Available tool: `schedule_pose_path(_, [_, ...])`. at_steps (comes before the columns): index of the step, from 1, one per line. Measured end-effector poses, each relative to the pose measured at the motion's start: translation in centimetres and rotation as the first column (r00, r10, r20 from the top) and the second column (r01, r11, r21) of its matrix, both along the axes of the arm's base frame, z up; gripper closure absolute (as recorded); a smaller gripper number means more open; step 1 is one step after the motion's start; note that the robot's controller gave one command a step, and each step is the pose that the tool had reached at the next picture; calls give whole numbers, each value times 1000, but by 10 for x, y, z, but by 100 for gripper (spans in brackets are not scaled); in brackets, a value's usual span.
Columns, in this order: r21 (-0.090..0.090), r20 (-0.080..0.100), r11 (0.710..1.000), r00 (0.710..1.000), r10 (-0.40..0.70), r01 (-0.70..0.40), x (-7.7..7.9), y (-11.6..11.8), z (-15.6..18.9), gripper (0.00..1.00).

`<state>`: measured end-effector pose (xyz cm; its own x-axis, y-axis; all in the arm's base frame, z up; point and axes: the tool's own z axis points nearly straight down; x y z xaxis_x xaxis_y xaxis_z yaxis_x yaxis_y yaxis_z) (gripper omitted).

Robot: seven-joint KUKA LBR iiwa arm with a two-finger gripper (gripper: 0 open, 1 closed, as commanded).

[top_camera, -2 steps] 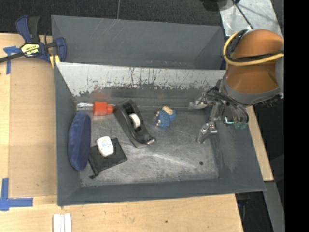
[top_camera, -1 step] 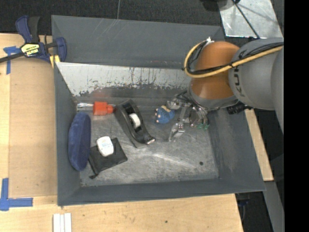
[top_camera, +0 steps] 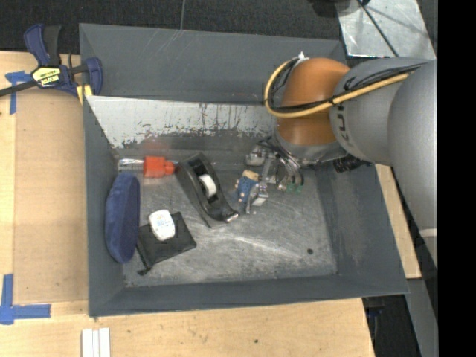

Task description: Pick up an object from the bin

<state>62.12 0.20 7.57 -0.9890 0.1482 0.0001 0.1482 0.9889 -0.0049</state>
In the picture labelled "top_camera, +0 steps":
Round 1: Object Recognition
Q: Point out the blue toy figure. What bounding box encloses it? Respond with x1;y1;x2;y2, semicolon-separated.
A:
233;169;260;215

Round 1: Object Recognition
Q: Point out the white and grey small toy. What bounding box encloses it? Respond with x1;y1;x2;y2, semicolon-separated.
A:
245;144;267;167

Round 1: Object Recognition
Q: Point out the grey metal bin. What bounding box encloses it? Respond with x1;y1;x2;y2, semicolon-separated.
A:
78;22;411;318

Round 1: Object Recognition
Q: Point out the black tape dispenser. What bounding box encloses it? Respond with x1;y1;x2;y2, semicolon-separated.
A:
175;152;240;229

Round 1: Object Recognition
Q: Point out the black cloth pouch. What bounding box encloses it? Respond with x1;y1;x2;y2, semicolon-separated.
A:
135;210;198;277

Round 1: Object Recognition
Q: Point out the white small packet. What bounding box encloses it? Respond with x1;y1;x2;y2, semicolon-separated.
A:
148;209;176;242

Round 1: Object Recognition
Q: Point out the orange and silver tube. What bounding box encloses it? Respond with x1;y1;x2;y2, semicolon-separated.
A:
118;155;176;179

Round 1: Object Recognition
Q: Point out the blue round cushion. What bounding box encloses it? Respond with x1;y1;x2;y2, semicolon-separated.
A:
104;172;141;265

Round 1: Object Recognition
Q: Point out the pale wood board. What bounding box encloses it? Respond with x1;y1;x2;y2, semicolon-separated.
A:
12;95;90;306

